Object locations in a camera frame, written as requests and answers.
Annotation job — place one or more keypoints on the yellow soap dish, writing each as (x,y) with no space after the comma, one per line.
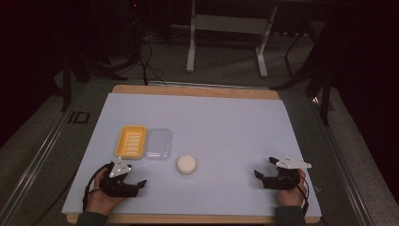
(131,142)

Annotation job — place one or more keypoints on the grey metal floor rail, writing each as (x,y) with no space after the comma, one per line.
(34,166)
(342,169)

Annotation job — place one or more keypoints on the white metal stand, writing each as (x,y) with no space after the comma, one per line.
(232,23)

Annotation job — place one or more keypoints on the pale blue foam mat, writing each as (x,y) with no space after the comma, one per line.
(219,132)

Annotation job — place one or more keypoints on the person's right hand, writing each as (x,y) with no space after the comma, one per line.
(291,197)

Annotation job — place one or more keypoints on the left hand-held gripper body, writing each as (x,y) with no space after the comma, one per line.
(120,190)

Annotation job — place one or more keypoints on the person's left hand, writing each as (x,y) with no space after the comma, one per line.
(98,201)

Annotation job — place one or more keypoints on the round white soap bar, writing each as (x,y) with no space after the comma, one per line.
(186,164)

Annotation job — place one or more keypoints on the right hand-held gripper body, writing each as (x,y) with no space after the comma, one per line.
(284,182)

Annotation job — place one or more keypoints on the black metal stand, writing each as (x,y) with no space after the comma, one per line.
(324,94)
(67,81)

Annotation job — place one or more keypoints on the clear plastic soap dish lid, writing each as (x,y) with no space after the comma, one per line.
(159,144)

